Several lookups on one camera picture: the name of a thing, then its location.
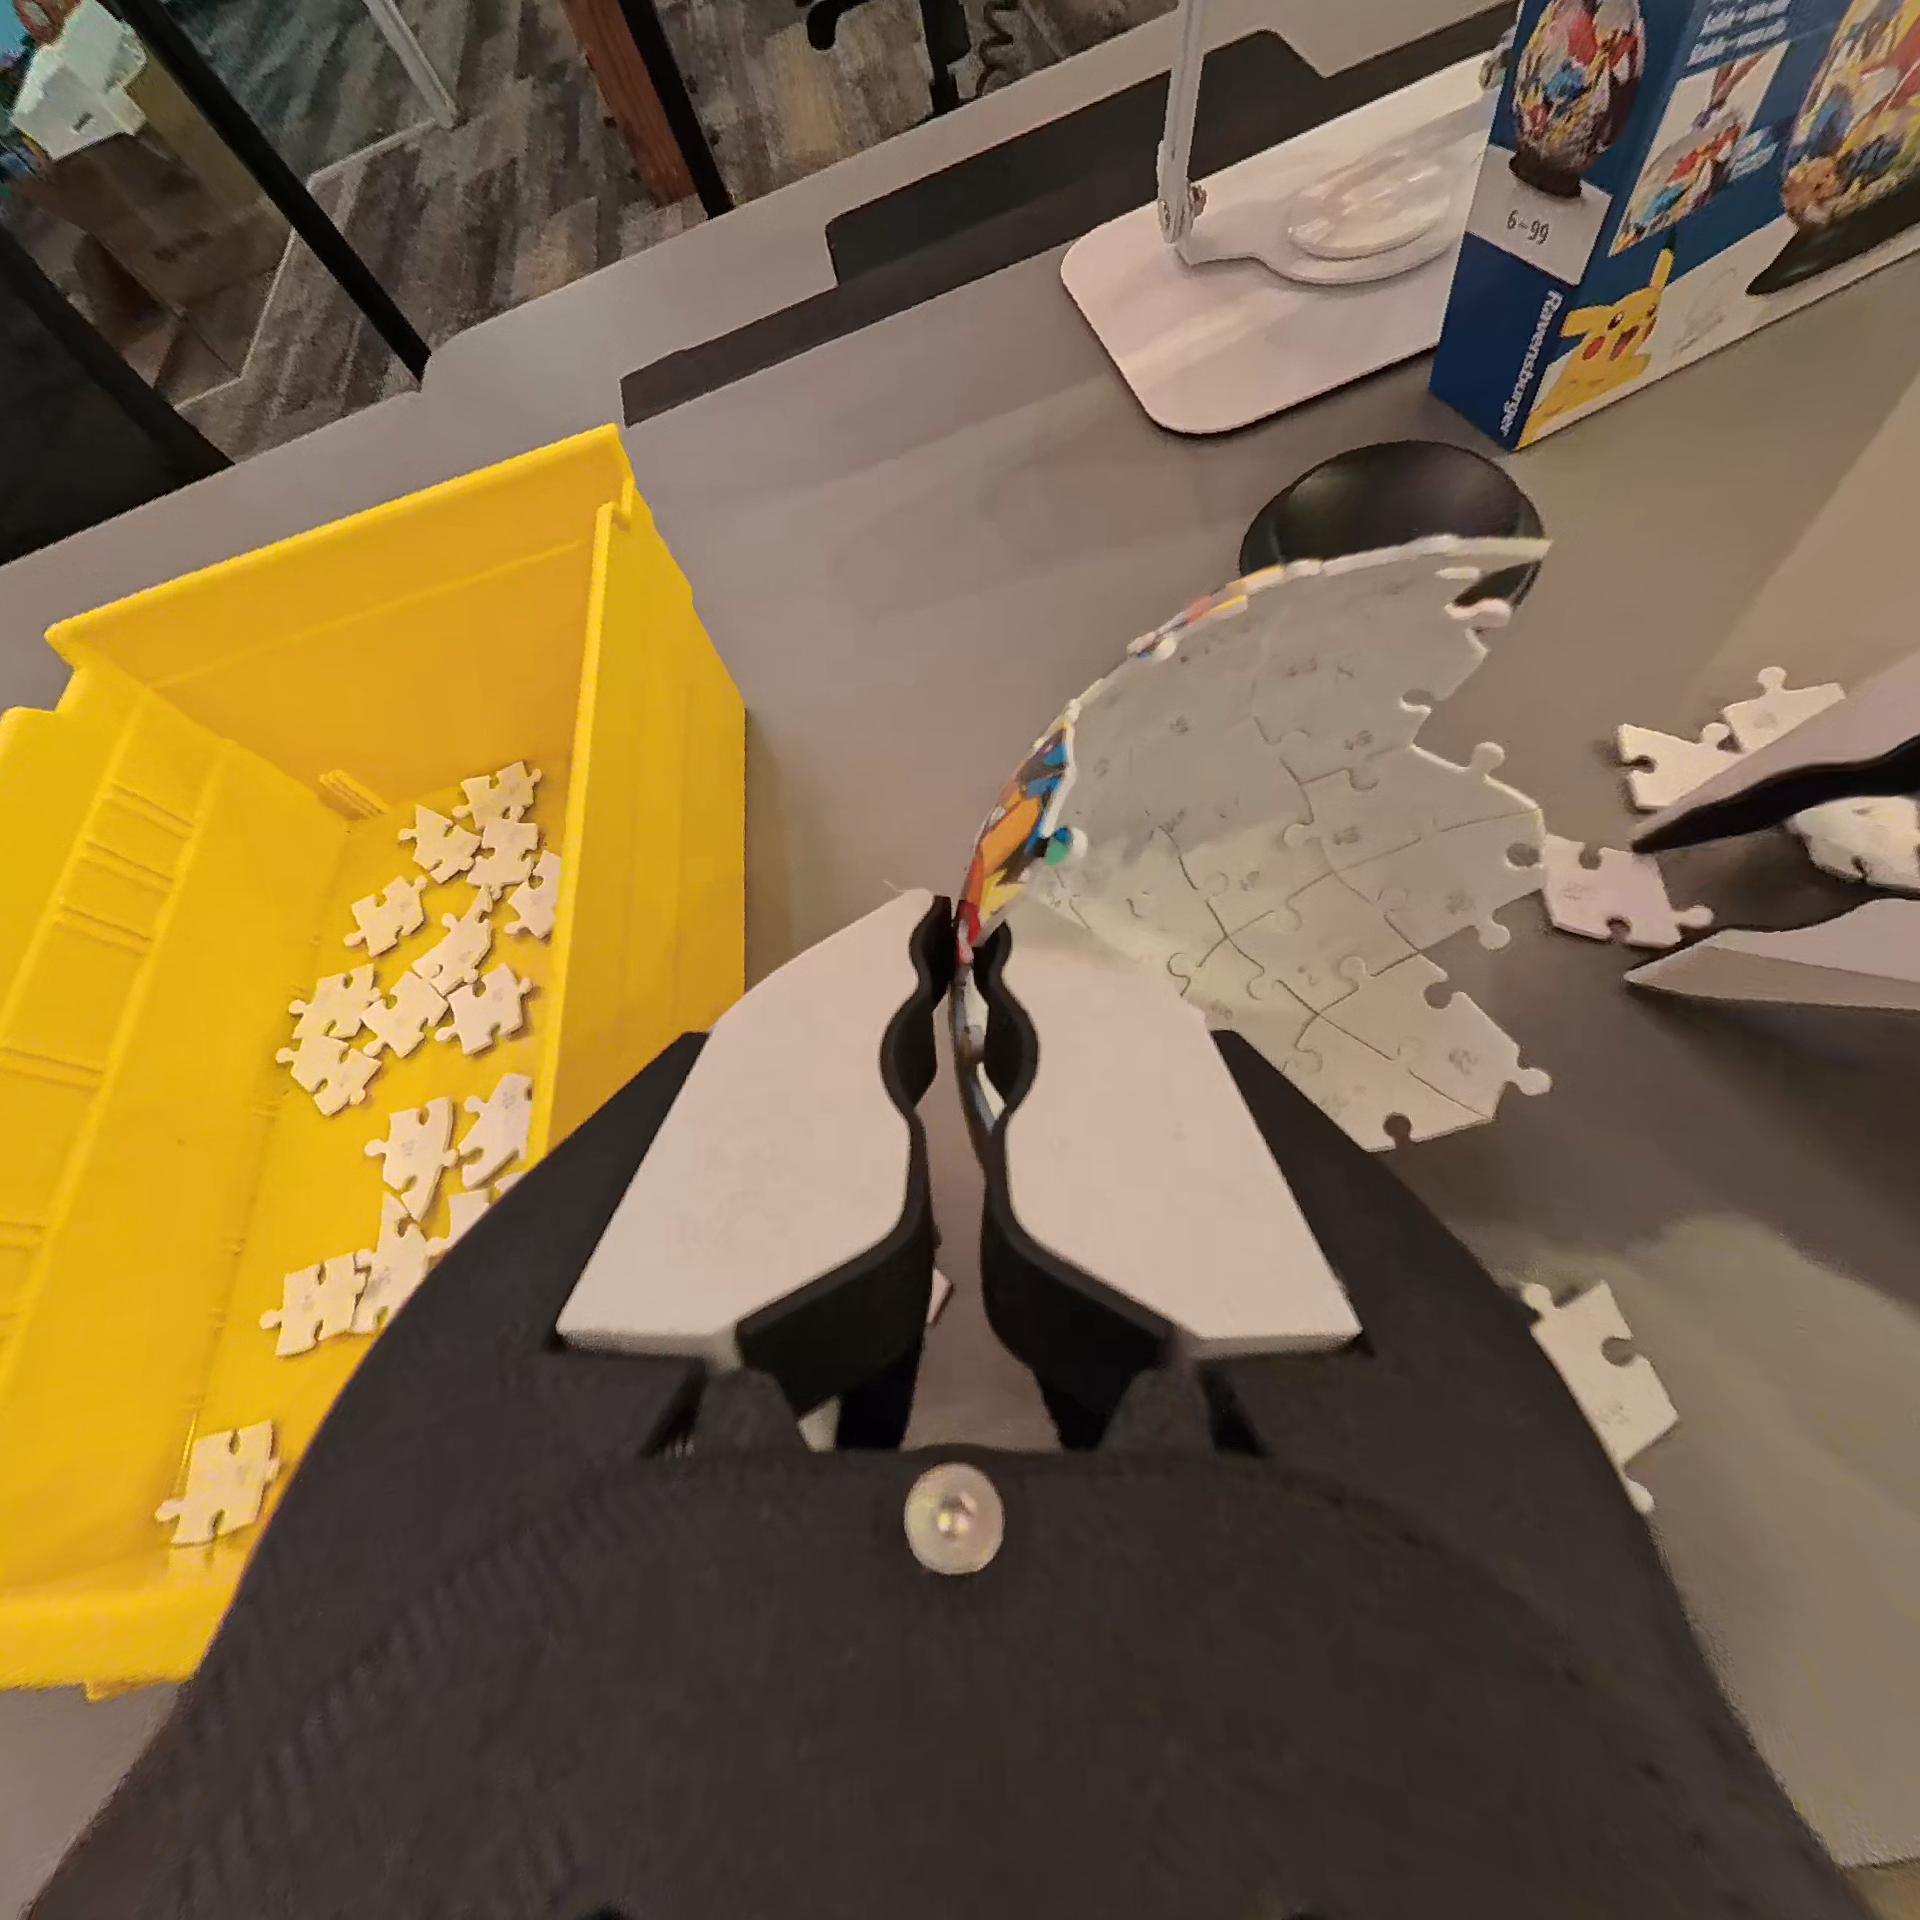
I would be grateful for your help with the colourful puzzle ball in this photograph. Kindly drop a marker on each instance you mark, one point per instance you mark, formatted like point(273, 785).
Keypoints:
point(1289, 840)

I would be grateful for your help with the blue puzzle box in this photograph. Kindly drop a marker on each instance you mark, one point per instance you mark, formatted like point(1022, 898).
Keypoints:
point(1546, 330)

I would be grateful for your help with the black partition frame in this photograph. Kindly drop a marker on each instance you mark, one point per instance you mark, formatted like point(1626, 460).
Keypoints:
point(270, 181)

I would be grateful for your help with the black flat mat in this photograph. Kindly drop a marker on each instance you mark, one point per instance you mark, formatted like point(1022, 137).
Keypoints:
point(902, 241)

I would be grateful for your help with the wooden post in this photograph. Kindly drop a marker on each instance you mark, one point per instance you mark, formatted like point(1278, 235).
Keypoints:
point(629, 90)

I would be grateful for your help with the black round stand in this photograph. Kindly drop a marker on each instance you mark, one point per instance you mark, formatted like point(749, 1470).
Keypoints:
point(1349, 494)

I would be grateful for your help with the yellow plastic bin stack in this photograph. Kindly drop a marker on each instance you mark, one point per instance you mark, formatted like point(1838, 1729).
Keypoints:
point(149, 1050)

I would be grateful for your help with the pile of puzzle pieces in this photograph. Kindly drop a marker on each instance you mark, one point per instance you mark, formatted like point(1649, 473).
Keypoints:
point(482, 1009)

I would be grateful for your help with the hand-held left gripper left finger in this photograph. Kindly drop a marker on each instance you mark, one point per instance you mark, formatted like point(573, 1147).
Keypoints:
point(751, 1201)

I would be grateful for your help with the white rounded object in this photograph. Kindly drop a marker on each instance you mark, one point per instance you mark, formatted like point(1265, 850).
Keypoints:
point(1245, 345)

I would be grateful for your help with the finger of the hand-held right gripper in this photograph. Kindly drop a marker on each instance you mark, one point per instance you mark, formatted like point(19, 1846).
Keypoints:
point(1830, 966)
point(1846, 733)

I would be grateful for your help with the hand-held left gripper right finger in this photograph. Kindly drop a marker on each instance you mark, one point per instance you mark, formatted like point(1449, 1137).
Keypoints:
point(1171, 1201)

